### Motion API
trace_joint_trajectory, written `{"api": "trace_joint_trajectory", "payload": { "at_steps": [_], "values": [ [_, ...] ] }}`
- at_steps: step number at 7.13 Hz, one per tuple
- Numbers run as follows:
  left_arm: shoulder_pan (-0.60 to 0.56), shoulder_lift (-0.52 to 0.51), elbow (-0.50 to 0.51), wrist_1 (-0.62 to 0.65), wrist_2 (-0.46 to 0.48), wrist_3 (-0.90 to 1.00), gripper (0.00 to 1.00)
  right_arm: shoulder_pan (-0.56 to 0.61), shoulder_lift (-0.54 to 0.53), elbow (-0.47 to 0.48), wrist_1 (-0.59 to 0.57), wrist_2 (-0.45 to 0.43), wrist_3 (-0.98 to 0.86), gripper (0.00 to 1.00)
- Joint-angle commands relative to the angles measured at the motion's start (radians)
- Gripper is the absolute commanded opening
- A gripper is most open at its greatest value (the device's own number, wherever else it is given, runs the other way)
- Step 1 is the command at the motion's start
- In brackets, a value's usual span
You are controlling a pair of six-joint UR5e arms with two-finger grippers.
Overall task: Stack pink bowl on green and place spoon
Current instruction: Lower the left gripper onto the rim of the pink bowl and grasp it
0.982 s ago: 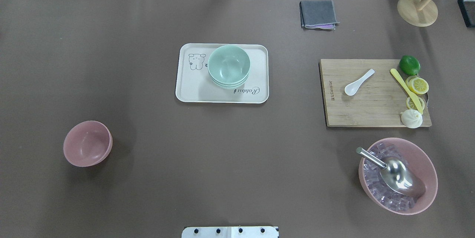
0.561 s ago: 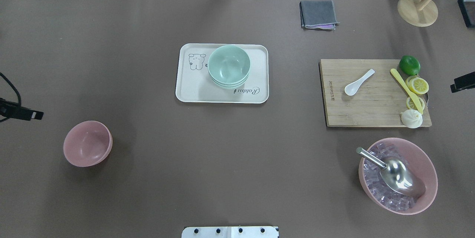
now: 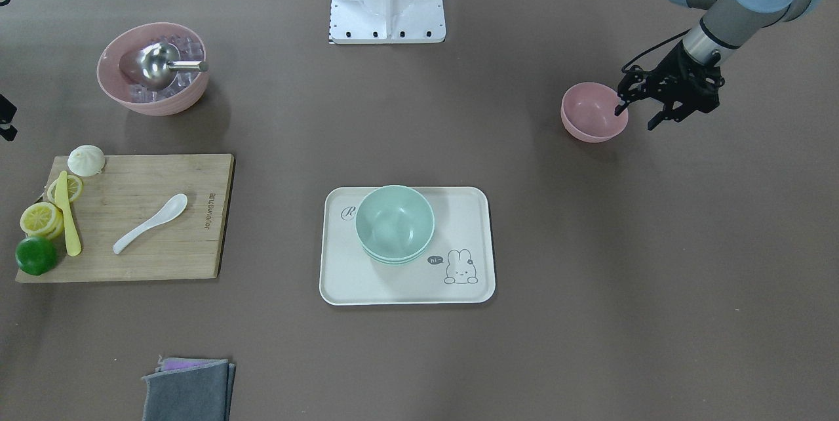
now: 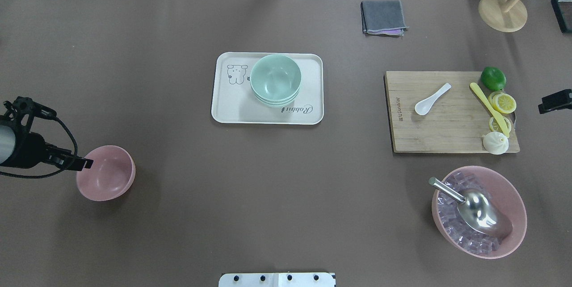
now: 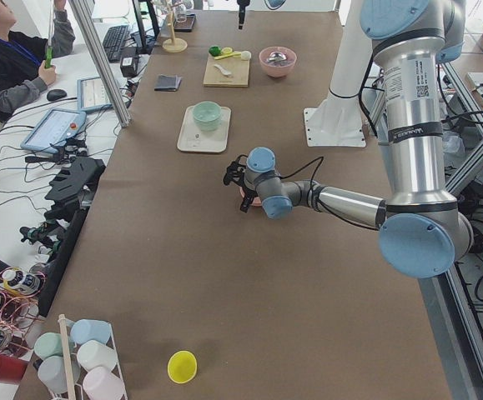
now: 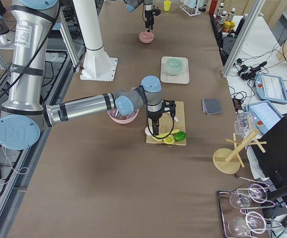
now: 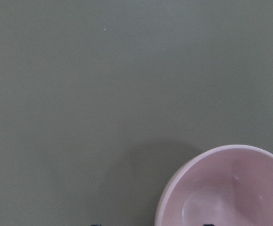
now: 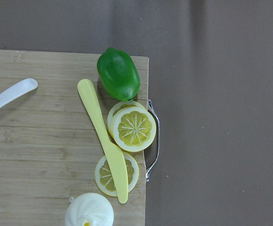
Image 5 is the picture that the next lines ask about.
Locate aluminium frame post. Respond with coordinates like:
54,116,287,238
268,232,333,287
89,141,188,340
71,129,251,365
69,0,131,128

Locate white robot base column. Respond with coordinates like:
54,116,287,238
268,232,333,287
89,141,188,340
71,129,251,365
304,0,372,148

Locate black tool stand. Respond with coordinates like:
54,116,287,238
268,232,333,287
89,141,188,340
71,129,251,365
19,157,106,317

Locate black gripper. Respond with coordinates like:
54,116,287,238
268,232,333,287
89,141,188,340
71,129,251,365
239,187,258,212
237,0,250,30

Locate wooden mug tree stand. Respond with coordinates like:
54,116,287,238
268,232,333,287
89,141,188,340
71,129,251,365
153,0,194,53

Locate white cup rack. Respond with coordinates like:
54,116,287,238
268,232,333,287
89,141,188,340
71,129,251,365
34,317,128,399

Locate green plastic cup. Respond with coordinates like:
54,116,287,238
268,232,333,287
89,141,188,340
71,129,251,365
33,332,63,360

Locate white ceramic spoon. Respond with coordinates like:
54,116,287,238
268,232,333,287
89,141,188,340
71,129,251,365
214,63,233,78

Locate blue plastic cup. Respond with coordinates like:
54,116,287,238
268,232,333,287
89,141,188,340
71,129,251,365
70,319,111,345

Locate wooden cutting board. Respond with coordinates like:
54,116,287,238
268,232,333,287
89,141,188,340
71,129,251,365
203,56,250,88

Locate white plastic cup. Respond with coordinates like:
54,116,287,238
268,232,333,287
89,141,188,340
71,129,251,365
77,340,118,372

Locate pink plastic cup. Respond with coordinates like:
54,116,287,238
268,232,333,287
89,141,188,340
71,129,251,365
83,366,125,400

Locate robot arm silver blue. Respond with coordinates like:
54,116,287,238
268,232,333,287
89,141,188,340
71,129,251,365
236,0,285,30
224,1,473,278

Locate yellow plastic knife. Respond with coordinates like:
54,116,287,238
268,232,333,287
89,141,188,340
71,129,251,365
214,51,242,60

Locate green lime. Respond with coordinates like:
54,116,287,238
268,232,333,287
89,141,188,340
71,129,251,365
209,46,221,57

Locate large pink ice bowl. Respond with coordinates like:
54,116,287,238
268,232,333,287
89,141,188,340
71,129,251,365
259,46,297,78

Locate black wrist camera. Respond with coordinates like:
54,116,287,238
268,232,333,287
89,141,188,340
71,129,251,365
223,161,246,187

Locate cream rabbit tray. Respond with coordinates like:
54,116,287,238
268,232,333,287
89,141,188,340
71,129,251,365
176,104,233,153

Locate seated person black sweater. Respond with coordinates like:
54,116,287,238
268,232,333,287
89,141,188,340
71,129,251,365
0,1,57,114

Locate black computer mouse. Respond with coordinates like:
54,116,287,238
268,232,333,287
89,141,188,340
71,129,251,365
46,89,68,102

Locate small pink bowl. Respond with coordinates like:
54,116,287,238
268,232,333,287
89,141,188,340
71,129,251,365
239,188,262,207

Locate black keyboard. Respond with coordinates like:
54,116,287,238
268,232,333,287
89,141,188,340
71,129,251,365
102,25,129,63

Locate blue teach pendant tablet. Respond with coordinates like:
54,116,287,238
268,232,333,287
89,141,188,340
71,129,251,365
20,108,87,153

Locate yellow plastic cup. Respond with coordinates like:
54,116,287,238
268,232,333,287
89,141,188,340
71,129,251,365
167,350,198,384

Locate grey plastic cup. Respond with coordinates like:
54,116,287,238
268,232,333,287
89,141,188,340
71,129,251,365
38,356,68,394

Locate stacked green bowls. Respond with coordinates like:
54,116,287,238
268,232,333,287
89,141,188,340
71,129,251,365
192,101,222,132

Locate grey folded cloth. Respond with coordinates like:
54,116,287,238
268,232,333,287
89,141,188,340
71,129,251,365
154,74,182,92

